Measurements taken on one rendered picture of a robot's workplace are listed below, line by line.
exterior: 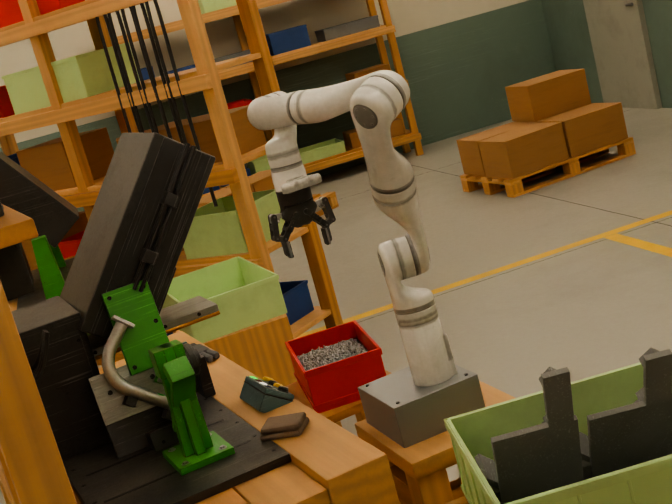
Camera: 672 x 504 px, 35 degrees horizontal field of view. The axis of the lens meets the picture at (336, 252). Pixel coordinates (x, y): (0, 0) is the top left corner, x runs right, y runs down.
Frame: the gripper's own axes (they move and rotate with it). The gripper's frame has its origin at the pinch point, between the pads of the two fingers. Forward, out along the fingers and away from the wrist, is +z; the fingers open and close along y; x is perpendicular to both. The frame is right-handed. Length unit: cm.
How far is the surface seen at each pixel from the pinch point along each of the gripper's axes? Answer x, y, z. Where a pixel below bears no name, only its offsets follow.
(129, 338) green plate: -37, 37, 15
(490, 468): 58, -1, 36
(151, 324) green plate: -38, 31, 13
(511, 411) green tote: 40, -17, 36
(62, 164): -389, -17, -3
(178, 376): -4.8, 34.9, 18.0
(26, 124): -387, -5, -29
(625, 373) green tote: 48, -40, 35
